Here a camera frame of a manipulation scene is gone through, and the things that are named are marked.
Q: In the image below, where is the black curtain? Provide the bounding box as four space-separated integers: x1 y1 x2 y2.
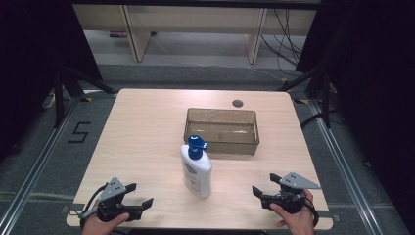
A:
0 0 104 165
295 0 415 235

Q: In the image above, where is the metal floor rail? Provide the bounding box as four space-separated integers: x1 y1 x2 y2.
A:
0 96 82 235
307 99 386 235

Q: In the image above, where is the light wooden bench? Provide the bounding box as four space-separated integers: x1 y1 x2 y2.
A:
71 3 318 65

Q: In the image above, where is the translucent brown plastic basket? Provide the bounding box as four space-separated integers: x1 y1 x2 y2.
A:
183 107 260 156

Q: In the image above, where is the bundle of black cables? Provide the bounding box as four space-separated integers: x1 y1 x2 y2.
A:
260 9 304 69

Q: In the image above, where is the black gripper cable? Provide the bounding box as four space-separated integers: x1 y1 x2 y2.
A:
302 195 320 228
78 183 110 229

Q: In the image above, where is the person's left hand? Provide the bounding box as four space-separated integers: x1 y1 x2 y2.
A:
80 211 131 235

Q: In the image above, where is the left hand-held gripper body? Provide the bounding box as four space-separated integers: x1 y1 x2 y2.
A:
77 176 135 223

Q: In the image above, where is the black metal stand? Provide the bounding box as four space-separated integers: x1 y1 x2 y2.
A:
277 62 334 129
48 65 119 129

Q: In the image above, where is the white lotion bottle blue pump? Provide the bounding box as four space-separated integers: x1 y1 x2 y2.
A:
180 134 213 199

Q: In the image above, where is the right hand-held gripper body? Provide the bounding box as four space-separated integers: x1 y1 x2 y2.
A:
260 171 322 215

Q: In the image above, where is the person's right hand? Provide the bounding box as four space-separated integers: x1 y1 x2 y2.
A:
268 189 316 235

